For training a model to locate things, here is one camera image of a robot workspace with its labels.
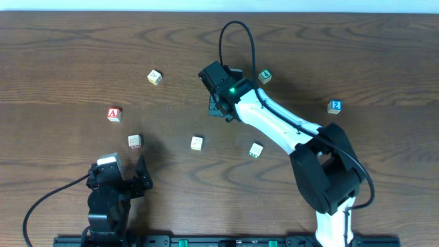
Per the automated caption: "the red letter A block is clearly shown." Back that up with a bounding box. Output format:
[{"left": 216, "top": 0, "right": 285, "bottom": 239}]
[{"left": 106, "top": 108, "right": 121, "bottom": 122}]

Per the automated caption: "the blue number 2 block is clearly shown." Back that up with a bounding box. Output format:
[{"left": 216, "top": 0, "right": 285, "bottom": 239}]
[{"left": 327, "top": 99, "right": 342, "bottom": 114}]

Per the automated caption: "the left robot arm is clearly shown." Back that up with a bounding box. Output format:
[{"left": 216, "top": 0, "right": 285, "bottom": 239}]
[{"left": 80, "top": 153, "right": 153, "bottom": 246}]

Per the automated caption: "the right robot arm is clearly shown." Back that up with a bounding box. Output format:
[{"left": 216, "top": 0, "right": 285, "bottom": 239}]
[{"left": 201, "top": 77, "right": 371, "bottom": 246}]

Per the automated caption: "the red edged picture block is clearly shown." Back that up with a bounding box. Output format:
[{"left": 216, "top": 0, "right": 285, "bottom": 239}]
[{"left": 128, "top": 134, "right": 142, "bottom": 149}]

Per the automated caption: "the green number 4 block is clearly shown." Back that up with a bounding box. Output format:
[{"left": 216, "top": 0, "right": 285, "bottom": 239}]
[{"left": 258, "top": 69, "right": 272, "bottom": 84}]

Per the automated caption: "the yellow edged plain block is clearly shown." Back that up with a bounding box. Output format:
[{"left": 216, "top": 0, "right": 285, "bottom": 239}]
[{"left": 190, "top": 136, "right": 203, "bottom": 151}]

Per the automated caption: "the green edged plain block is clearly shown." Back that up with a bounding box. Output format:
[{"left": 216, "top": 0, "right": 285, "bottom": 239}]
[{"left": 249, "top": 143, "right": 263, "bottom": 158}]

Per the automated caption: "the yellow picture block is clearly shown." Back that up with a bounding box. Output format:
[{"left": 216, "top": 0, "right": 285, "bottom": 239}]
[{"left": 147, "top": 69, "right": 163, "bottom": 85}]

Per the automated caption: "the black mounting rail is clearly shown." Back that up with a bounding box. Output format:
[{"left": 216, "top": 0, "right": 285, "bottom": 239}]
[{"left": 53, "top": 234, "right": 401, "bottom": 247}]

